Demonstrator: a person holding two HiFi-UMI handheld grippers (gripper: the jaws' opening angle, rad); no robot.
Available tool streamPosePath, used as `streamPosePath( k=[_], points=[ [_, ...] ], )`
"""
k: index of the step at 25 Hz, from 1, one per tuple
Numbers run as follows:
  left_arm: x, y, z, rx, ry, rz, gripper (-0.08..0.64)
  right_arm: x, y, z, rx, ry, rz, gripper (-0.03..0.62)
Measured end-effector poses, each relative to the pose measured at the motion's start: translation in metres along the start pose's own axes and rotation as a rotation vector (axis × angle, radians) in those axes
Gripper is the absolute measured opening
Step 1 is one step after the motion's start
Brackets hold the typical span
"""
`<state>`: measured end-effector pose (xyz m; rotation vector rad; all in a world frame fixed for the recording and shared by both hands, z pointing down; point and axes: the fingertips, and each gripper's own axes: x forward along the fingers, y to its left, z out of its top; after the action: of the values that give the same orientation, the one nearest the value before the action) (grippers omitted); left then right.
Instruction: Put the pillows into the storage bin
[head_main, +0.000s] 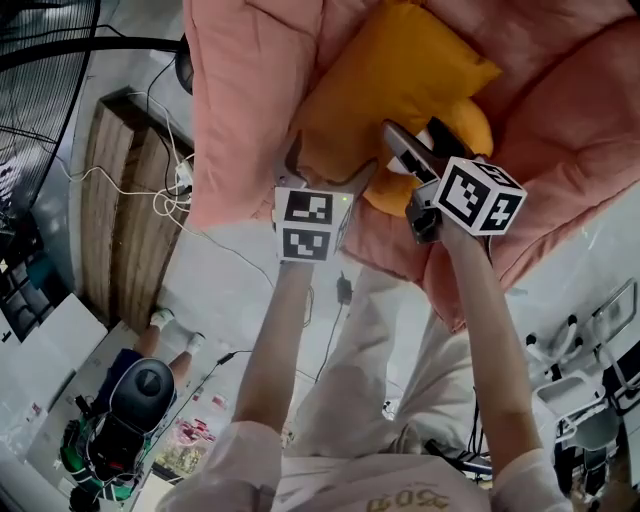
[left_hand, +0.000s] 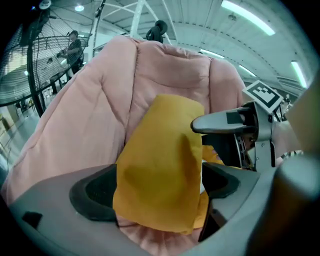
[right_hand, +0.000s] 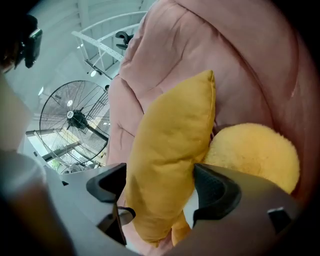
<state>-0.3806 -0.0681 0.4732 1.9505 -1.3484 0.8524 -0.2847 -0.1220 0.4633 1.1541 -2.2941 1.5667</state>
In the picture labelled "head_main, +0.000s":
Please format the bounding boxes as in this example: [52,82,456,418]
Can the person's left forearm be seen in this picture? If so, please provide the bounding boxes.
[232,259,316,436]

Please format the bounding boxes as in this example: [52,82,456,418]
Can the orange rectangular pillow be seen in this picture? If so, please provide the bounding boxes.
[292,2,504,184]

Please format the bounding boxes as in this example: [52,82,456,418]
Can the black standing fan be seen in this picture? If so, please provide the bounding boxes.
[0,0,194,221]

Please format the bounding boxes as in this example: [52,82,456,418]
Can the black waist device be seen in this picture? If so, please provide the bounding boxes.
[424,439,494,476]

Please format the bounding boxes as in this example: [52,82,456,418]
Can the person's right forearm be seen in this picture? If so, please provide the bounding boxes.
[439,222,544,474]

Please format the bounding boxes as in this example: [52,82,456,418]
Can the black shelf with bins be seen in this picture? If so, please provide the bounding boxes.
[0,214,66,341]

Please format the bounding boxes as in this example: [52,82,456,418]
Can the orange flower-shaped cushion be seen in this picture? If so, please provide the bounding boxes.
[362,97,495,219]

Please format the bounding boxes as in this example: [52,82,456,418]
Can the person's white trousers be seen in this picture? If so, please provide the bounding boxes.
[289,267,481,459]

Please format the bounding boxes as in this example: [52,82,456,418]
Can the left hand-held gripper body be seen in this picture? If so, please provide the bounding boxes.
[273,185,355,264]

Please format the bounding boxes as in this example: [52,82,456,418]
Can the person's white shirt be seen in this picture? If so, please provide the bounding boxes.
[157,422,571,512]

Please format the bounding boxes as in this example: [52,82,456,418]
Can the pink padded lounge chair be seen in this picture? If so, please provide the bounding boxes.
[182,0,640,334]

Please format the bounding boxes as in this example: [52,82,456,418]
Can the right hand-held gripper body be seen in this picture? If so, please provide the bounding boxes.
[404,155,529,246]

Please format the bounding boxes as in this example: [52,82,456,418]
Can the wooden bench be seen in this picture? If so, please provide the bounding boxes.
[79,88,196,334]

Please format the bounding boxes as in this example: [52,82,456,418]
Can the white office chair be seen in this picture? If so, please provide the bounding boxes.
[524,279,640,501]

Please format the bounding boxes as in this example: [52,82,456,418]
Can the white charger with cable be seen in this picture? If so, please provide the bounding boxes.
[54,92,195,232]

